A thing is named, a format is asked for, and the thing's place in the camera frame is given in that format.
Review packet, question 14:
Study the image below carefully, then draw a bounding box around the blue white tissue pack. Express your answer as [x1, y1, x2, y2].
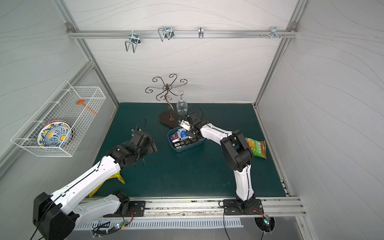
[178, 129, 189, 140]

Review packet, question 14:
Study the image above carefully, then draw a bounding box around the teal plastic storage box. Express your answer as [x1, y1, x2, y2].
[168, 127, 206, 153]

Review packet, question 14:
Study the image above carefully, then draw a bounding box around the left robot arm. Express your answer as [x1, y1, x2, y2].
[33, 131, 158, 240]

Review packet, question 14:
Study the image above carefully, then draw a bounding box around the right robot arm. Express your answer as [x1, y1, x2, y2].
[187, 114, 255, 210]

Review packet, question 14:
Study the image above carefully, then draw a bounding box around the metal scroll cup stand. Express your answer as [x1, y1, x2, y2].
[145, 74, 188, 129]

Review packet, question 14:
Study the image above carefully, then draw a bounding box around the yellow banana toy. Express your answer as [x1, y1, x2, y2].
[86, 171, 126, 197]

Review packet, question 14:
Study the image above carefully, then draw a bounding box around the green snack bag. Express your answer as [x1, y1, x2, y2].
[246, 138, 267, 159]

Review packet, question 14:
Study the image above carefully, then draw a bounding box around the orange plastic spoon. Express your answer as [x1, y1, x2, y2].
[76, 100, 98, 116]

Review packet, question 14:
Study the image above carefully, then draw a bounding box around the blue yellow patterned plate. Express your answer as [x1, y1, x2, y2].
[37, 121, 73, 147]

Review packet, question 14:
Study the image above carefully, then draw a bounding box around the white vent strip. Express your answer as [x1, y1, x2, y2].
[75, 218, 243, 231]

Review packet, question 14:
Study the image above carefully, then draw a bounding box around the metal hook small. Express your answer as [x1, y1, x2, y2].
[198, 27, 204, 39]

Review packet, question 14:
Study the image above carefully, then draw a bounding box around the metal hook centre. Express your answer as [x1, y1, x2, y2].
[158, 27, 175, 42]

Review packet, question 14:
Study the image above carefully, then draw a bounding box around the metal hook left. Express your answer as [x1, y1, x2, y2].
[125, 31, 141, 53]

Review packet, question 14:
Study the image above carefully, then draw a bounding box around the metal hook right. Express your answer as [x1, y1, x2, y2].
[260, 27, 286, 39]

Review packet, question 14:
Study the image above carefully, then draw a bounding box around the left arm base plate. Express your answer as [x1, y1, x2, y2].
[104, 201, 146, 218]

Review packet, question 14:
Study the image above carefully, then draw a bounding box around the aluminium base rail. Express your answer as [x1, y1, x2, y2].
[59, 196, 307, 222]

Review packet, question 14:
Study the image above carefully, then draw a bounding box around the white wire basket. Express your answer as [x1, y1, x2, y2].
[11, 81, 106, 157]

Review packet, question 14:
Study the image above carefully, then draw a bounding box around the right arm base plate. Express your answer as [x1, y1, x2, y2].
[222, 199, 265, 216]

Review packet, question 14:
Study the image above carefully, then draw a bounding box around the aluminium top rail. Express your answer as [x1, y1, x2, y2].
[67, 29, 298, 40]

